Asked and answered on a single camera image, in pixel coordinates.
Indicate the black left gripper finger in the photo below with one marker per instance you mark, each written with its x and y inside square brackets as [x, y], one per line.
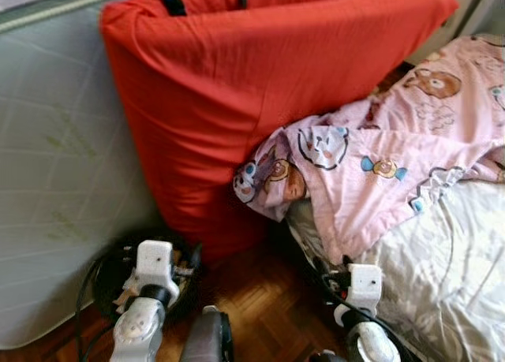
[196, 255]

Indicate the beige floral satin bedspread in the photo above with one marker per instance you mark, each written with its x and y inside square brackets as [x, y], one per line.
[442, 275]

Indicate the grey frame board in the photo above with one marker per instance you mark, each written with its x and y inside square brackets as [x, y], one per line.
[485, 7]

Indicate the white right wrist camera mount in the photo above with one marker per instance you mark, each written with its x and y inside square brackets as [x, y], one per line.
[367, 283]

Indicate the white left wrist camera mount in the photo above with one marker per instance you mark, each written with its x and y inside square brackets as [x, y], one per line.
[154, 261]

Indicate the white quilted mattress green trim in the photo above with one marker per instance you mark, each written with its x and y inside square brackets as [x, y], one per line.
[63, 141]

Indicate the pink cartoon print blanket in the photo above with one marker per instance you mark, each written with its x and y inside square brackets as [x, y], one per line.
[379, 141]

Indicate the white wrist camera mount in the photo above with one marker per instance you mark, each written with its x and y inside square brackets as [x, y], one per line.
[367, 283]
[154, 261]

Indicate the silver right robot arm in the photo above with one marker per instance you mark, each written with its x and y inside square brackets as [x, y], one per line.
[371, 346]

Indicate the large red fabric cushion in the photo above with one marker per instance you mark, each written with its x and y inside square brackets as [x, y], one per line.
[260, 86]

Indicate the black round trash bin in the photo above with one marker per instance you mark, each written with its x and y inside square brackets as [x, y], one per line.
[102, 291]

